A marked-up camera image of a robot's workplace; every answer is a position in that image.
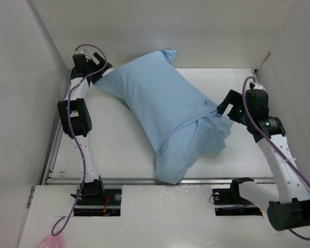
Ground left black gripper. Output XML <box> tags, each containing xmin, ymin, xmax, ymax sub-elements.
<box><xmin>86</xmin><ymin>53</ymin><xmax>112</xmax><ymax>83</ymax></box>

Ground light blue pillowcase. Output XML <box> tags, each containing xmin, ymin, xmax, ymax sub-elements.
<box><xmin>95</xmin><ymin>50</ymin><xmax>233</xmax><ymax>184</ymax></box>

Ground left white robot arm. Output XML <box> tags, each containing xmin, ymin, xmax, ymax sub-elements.
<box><xmin>57</xmin><ymin>51</ymin><xmax>112</xmax><ymax>205</ymax></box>

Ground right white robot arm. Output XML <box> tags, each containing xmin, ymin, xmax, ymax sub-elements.
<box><xmin>217</xmin><ymin>89</ymin><xmax>310</xmax><ymax>231</ymax></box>

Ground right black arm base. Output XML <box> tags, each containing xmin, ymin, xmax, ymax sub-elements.
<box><xmin>209</xmin><ymin>177</ymin><xmax>263</xmax><ymax>216</ymax></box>

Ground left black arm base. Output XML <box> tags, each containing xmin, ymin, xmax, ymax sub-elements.
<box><xmin>71</xmin><ymin>178</ymin><xmax>122</xmax><ymax>217</ymax></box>

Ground pink cloth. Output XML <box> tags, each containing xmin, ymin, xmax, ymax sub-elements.
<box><xmin>39</xmin><ymin>234</ymin><xmax>67</xmax><ymax>248</ymax></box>

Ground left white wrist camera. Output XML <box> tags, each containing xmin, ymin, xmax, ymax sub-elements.
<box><xmin>74</xmin><ymin>49</ymin><xmax>90</xmax><ymax>58</ymax></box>

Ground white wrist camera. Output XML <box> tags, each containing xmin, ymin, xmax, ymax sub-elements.
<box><xmin>74</xmin><ymin>49</ymin><xmax>90</xmax><ymax>58</ymax></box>
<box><xmin>249</xmin><ymin>82</ymin><xmax>266</xmax><ymax>91</ymax></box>

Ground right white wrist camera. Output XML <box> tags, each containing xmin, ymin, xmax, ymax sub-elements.
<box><xmin>249</xmin><ymin>82</ymin><xmax>266</xmax><ymax>91</ymax></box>

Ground front aluminium rail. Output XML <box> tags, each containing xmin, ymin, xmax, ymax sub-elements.
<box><xmin>42</xmin><ymin>177</ymin><xmax>275</xmax><ymax>185</ymax></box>

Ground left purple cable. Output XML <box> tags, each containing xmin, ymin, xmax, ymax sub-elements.
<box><xmin>51</xmin><ymin>44</ymin><xmax>109</xmax><ymax>236</ymax></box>

